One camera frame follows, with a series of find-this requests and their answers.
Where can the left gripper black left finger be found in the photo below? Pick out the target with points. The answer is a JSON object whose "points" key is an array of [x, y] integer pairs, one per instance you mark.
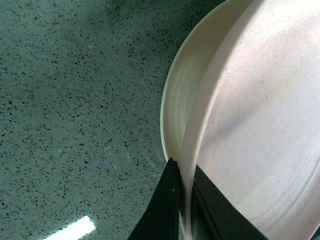
{"points": [[160, 221]]}

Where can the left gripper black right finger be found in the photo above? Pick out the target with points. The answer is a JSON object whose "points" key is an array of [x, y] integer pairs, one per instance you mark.
{"points": [[213, 217]]}

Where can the pink plate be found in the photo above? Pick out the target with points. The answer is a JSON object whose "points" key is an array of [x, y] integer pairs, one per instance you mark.
{"points": [[254, 127]]}

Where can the beige plate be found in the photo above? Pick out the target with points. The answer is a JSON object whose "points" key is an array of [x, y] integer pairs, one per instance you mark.
{"points": [[187, 70]]}

